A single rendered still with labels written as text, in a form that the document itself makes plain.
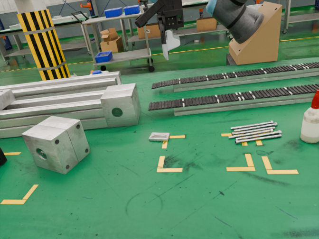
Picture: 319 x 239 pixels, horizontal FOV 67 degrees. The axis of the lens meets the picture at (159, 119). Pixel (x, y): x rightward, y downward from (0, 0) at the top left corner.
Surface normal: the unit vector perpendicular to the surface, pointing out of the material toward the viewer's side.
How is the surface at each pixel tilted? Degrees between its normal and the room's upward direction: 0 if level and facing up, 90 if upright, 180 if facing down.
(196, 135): 0
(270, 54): 90
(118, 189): 0
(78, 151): 90
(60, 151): 90
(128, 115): 90
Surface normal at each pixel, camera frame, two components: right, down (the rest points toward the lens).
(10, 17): -0.14, 0.49
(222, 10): -0.32, 0.73
